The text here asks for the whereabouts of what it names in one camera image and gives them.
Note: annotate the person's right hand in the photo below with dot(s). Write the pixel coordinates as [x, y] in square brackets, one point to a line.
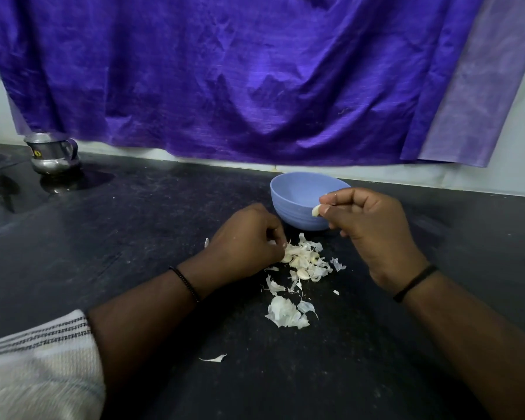
[376, 231]

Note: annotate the person's left hand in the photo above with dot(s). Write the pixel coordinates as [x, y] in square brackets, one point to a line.
[240, 244]

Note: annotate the person's right thumb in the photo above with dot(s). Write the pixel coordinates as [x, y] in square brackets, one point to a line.
[334, 220]

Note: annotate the person's left fingers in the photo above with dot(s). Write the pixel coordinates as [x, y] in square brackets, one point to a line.
[277, 240]

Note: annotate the peeled garlic clove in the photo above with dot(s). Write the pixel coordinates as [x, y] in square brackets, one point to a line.
[316, 210]

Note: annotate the person's right forearm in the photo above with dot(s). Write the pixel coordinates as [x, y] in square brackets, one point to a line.
[477, 345]

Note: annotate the person's left forearm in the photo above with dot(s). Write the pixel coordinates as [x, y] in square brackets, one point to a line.
[144, 319]

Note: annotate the pile of garlic skins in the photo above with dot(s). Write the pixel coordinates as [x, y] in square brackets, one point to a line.
[304, 260]

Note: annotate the light blue plastic bowl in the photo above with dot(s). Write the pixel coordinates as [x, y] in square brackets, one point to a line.
[295, 201]

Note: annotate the black thread wrist band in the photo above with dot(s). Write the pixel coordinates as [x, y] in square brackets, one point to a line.
[415, 282]

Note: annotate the black beaded wrist band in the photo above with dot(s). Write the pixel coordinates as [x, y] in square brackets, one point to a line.
[185, 284]

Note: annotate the curved garlic skin scrap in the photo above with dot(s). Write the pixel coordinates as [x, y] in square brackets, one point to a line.
[215, 358]

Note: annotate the purple hanging cloth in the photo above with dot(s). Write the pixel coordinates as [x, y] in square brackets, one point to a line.
[253, 74]

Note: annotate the white striped sleeve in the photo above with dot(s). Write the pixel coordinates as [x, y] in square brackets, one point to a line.
[39, 367]

